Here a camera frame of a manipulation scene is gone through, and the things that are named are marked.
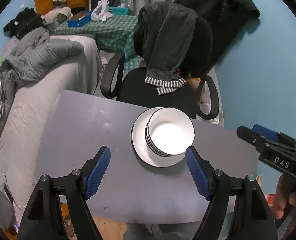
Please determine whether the white plate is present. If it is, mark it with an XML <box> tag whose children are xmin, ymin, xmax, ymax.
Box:
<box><xmin>131</xmin><ymin>107</ymin><xmax>195</xmax><ymax>168</ymax></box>

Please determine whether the white bowl grey outside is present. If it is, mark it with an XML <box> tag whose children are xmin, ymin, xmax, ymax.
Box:
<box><xmin>145</xmin><ymin>107</ymin><xmax>195</xmax><ymax>157</ymax></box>

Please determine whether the person's right hand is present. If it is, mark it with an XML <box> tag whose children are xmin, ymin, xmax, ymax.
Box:
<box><xmin>270</xmin><ymin>174</ymin><xmax>296</xmax><ymax>220</ymax></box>

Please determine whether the black office chair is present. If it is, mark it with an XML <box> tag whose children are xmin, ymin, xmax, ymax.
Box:
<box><xmin>100</xmin><ymin>2</ymin><xmax>219</xmax><ymax>120</ymax></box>

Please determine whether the black hanging coat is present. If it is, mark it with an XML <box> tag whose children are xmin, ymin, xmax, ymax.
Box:
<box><xmin>174</xmin><ymin>0</ymin><xmax>260</xmax><ymax>64</ymax></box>

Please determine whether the dark grey hoodie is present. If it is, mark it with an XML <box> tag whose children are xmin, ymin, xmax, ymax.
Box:
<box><xmin>133</xmin><ymin>1</ymin><xmax>197</xmax><ymax>95</ymax></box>

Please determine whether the grey puffer jacket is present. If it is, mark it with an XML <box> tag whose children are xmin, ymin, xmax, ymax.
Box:
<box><xmin>0</xmin><ymin>26</ymin><xmax>85</xmax><ymax>88</ymax></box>

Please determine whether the green checkered tablecloth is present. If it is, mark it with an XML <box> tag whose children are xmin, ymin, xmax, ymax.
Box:
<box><xmin>52</xmin><ymin>15</ymin><xmax>142</xmax><ymax>72</ymax></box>

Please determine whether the blue box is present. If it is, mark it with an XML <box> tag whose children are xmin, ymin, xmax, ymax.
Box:
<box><xmin>67</xmin><ymin>11</ymin><xmax>91</xmax><ymax>28</ymax></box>

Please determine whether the white plastic bag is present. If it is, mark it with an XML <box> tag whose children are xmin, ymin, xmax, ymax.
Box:
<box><xmin>91</xmin><ymin>0</ymin><xmax>113</xmax><ymax>22</ymax></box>

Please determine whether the black garment on wall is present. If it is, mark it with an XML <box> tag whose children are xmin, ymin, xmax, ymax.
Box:
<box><xmin>3</xmin><ymin>7</ymin><xmax>44</xmax><ymax>40</ymax></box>

